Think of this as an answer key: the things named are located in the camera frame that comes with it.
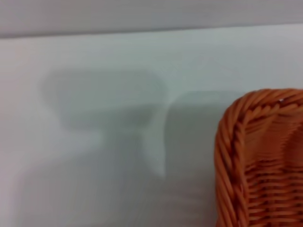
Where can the orange woven plastic basket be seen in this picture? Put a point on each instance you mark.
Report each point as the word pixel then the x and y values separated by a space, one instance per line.
pixel 267 165

